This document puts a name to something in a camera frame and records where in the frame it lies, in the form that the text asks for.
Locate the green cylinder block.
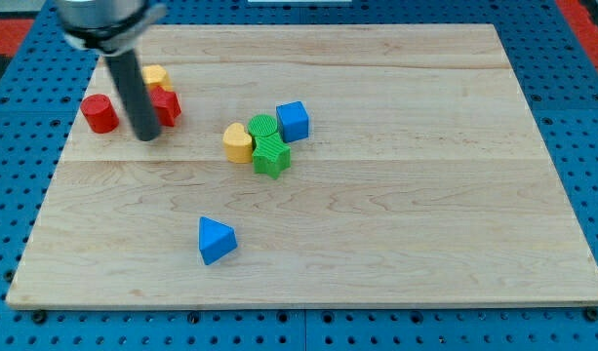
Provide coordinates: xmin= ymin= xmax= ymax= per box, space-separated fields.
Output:
xmin=247 ymin=114 xmax=278 ymax=144

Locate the light wooden board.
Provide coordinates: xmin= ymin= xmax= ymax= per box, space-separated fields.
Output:
xmin=7 ymin=24 xmax=598 ymax=311

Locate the red star block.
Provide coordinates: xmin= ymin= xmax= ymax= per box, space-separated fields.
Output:
xmin=150 ymin=86 xmax=181 ymax=127

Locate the yellow pentagon block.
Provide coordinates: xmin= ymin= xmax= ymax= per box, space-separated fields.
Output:
xmin=142 ymin=64 xmax=174 ymax=92

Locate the red cylinder block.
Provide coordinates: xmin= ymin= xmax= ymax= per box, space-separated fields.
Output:
xmin=80 ymin=94 xmax=119 ymax=134

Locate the yellow heart block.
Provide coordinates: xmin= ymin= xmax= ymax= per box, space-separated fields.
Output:
xmin=222 ymin=123 xmax=253 ymax=164

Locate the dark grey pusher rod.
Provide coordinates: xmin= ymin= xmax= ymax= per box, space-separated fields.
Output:
xmin=105 ymin=50 xmax=161 ymax=141

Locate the green star block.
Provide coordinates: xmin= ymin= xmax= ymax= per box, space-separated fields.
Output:
xmin=252 ymin=133 xmax=291 ymax=179

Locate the blue cube block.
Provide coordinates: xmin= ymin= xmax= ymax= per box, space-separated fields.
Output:
xmin=276 ymin=101 xmax=309 ymax=143

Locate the blue triangle block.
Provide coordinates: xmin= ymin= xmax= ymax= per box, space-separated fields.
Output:
xmin=199 ymin=216 xmax=238 ymax=265

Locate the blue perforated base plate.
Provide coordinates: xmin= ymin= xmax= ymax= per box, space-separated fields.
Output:
xmin=0 ymin=1 xmax=598 ymax=350

